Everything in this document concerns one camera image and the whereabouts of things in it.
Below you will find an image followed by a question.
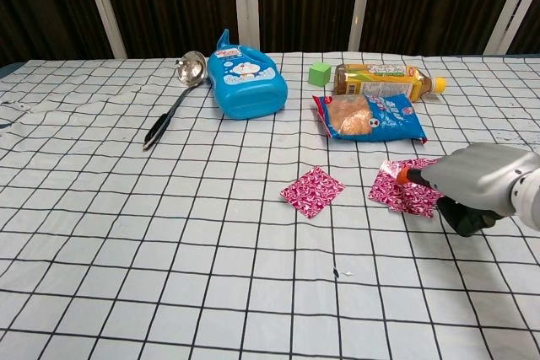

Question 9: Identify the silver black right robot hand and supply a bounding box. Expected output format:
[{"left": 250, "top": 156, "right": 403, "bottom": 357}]
[{"left": 395, "top": 142, "right": 540, "bottom": 238}]

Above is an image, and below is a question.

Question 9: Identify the blue snack bag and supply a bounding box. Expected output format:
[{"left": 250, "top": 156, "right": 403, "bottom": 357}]
[{"left": 311, "top": 92, "right": 429, "bottom": 144}]

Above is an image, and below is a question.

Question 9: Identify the yellow tea drink bottle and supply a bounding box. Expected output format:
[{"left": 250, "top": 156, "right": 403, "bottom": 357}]
[{"left": 332, "top": 62, "right": 447, "bottom": 104}]

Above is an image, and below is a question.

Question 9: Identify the green cube block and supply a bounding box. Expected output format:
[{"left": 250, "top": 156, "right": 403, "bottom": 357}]
[{"left": 308, "top": 62, "right": 332, "bottom": 86}]

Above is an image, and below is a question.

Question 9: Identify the blue cartoon detergent bottle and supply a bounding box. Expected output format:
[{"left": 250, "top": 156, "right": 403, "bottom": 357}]
[{"left": 205, "top": 29, "right": 289, "bottom": 121}]

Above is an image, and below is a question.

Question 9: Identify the white black checked tablecloth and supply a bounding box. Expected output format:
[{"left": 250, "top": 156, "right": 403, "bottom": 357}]
[{"left": 0, "top": 52, "right": 540, "bottom": 360}]

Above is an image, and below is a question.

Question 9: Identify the steel ladle black handle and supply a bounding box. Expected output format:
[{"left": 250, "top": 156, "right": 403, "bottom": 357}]
[{"left": 142, "top": 50, "right": 208, "bottom": 152}]

